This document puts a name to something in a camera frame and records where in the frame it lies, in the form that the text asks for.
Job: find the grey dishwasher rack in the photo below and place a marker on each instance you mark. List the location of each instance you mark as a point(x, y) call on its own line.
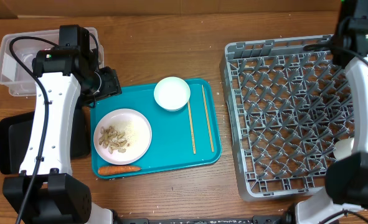
point(287, 109)

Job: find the wooden chopstick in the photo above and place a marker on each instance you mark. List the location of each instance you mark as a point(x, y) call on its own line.
point(191, 127)
point(208, 120)

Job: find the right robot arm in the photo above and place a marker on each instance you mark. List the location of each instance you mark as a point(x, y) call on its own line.
point(346, 181)

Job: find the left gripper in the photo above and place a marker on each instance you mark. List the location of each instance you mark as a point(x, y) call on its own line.
point(111, 83)

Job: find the peanut shells pile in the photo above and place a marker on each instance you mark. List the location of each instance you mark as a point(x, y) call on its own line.
point(113, 139)

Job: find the teal serving tray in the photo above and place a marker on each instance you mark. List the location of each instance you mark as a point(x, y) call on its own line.
point(171, 145)

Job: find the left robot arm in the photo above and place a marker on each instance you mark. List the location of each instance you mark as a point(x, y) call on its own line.
point(66, 75)

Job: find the white cup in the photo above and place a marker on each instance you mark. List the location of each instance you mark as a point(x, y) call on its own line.
point(343, 148)

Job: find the black tray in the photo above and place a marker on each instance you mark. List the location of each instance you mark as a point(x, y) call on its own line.
point(15, 132)

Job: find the orange carrot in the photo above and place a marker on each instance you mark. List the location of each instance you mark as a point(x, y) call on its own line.
point(113, 170)

